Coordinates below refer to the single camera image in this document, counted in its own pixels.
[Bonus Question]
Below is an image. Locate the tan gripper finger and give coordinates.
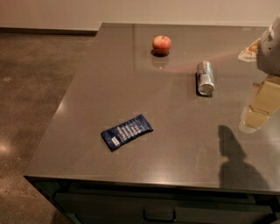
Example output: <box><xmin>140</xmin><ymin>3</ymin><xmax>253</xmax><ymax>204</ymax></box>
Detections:
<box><xmin>238</xmin><ymin>38</ymin><xmax>261</xmax><ymax>62</ymax></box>
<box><xmin>239</xmin><ymin>75</ymin><xmax>280</xmax><ymax>134</ymax></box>

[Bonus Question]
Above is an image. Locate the silver redbull can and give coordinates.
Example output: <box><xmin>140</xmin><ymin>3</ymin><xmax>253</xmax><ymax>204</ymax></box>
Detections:
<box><xmin>196</xmin><ymin>60</ymin><xmax>214</xmax><ymax>95</ymax></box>

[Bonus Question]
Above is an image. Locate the red apple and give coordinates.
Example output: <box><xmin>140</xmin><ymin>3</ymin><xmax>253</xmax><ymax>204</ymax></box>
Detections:
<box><xmin>152</xmin><ymin>35</ymin><xmax>172</xmax><ymax>55</ymax></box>

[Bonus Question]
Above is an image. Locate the blue snack bag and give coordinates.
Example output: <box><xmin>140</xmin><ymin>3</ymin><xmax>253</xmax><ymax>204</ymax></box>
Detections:
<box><xmin>101</xmin><ymin>115</ymin><xmax>153</xmax><ymax>151</ymax></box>

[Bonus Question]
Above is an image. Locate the dark cabinet drawer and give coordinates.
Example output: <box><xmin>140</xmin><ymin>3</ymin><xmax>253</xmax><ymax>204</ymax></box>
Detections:
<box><xmin>54</xmin><ymin>192</ymin><xmax>279</xmax><ymax>224</ymax></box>

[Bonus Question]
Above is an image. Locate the black drawer handle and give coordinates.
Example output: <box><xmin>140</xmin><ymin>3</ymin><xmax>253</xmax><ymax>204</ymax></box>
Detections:
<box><xmin>143</xmin><ymin>208</ymin><xmax>176</xmax><ymax>223</ymax></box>

